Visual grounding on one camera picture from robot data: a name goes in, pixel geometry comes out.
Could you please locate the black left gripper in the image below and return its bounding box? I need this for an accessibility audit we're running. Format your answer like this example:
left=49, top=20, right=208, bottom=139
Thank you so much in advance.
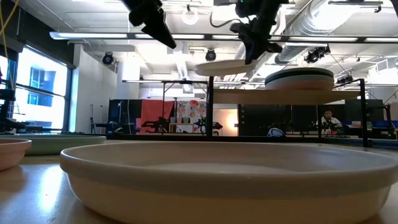
left=121, top=0, right=178, bottom=50

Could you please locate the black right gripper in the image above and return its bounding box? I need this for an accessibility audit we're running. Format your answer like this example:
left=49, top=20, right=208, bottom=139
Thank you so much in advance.
left=229, top=17, right=284, bottom=66

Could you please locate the white plate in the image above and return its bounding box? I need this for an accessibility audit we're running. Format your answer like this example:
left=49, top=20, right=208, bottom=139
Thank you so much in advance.
left=195, top=59, right=259, bottom=77

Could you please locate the black plate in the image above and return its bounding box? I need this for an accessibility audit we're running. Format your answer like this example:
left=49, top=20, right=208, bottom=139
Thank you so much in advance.
left=264, top=67, right=335, bottom=78

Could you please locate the mint green plate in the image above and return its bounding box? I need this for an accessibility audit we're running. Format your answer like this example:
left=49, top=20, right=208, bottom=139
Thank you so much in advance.
left=264, top=73, right=335, bottom=81

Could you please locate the pink plate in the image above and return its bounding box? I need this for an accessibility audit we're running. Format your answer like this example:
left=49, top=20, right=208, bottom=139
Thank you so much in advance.
left=266, top=81, right=335, bottom=91

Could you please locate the beige plate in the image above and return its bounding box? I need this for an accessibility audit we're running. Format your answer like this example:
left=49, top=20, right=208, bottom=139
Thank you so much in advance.
left=59, top=141, right=398, bottom=224

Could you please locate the teal plate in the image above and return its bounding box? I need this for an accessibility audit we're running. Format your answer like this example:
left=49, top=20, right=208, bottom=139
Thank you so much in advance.
left=0, top=134, right=108, bottom=157

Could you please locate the black-framed high table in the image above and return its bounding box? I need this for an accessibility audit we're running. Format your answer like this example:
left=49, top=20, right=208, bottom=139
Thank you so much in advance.
left=160, top=80, right=210, bottom=134

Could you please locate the black ceiling spotlight cluster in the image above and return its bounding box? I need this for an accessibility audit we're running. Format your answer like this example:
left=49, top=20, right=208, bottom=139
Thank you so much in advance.
left=303, top=45, right=331, bottom=65

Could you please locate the black cabinet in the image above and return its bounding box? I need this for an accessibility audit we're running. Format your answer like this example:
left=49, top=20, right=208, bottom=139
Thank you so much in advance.
left=238, top=103, right=323, bottom=137

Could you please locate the long ceiling light bar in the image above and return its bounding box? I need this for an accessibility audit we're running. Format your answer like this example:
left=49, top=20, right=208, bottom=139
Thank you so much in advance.
left=49, top=30, right=398, bottom=44

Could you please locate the orange-red panel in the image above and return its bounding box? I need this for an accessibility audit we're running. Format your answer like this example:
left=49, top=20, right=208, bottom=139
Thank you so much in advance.
left=140, top=99, right=175, bottom=134

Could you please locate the white and blue ball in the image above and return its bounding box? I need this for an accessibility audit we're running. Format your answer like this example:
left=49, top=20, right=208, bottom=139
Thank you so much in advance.
left=267, top=127, right=285, bottom=138

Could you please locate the colourful poster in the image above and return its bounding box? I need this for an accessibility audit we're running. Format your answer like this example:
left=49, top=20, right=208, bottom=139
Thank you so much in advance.
left=175, top=100, right=208, bottom=133

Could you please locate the dark display board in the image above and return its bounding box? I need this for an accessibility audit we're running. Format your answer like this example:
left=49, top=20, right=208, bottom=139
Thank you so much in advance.
left=108, top=99, right=142, bottom=133

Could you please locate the person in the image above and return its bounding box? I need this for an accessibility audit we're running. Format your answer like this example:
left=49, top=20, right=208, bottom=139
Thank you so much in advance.
left=320, top=108, right=343, bottom=133

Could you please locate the large window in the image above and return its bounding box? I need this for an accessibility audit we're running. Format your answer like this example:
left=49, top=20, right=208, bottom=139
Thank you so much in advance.
left=15, top=46, right=70, bottom=131

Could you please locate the black equipment stand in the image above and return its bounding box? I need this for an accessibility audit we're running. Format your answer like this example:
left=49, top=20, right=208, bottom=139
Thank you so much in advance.
left=0, top=88, right=29, bottom=134

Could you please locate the pink bowl at left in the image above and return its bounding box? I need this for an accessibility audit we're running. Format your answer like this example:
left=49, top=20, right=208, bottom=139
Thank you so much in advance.
left=0, top=138, right=33, bottom=172

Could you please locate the white ceiling ring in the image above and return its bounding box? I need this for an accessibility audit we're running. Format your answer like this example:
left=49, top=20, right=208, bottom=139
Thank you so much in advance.
left=181, top=6, right=200, bottom=26

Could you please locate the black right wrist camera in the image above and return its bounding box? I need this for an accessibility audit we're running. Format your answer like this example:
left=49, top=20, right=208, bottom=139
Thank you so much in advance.
left=234, top=0, right=259, bottom=19

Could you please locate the wooden shelf with black frame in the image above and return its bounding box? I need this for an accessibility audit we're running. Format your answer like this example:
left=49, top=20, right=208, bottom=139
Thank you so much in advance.
left=206, top=75, right=369, bottom=148

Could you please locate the black aluminium table frame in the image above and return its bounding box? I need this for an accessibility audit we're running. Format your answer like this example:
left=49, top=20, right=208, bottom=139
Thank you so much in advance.
left=0, top=132, right=398, bottom=149

